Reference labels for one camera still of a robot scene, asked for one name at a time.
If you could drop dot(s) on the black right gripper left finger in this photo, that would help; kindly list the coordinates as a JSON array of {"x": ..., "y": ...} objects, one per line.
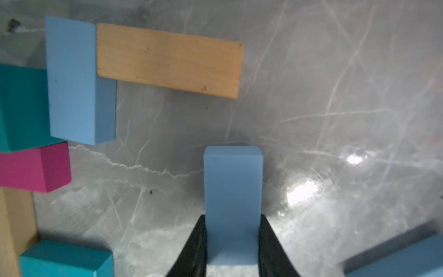
[{"x": 192, "y": 261}]

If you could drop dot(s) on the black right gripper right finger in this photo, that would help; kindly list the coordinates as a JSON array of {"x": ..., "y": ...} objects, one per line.
[{"x": 272, "y": 259}]

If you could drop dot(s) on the teal rectangular block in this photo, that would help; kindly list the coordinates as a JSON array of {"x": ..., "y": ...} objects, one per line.
[{"x": 57, "y": 259}]

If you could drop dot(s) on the magenta rectangular block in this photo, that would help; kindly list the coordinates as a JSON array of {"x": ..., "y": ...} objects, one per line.
[{"x": 41, "y": 170}]

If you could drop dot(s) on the natural wood block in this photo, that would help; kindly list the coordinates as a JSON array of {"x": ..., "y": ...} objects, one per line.
[
  {"x": 171, "y": 60},
  {"x": 18, "y": 228}
]

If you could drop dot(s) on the light blue rectangular block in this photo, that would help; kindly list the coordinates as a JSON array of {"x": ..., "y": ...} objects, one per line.
[{"x": 82, "y": 105}]

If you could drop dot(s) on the teal triangular block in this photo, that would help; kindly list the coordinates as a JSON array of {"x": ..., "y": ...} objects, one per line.
[{"x": 25, "y": 120}]

